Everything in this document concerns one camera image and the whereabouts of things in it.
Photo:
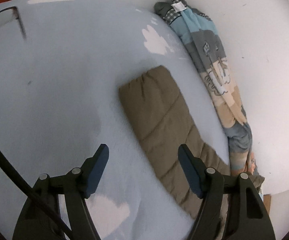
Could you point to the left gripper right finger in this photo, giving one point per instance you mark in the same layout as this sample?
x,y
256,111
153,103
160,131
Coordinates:
x,y
208,185

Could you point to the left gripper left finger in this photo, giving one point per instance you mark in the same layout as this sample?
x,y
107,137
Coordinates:
x,y
82,183

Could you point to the olive puffer hooded jacket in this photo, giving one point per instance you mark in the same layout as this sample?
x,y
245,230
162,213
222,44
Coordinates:
x,y
161,121

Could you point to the light blue cloud bedsheet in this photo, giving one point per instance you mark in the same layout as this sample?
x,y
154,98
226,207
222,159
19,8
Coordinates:
x,y
61,65

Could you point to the patchwork bear blanket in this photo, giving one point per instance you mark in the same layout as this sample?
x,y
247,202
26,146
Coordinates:
x,y
200,37

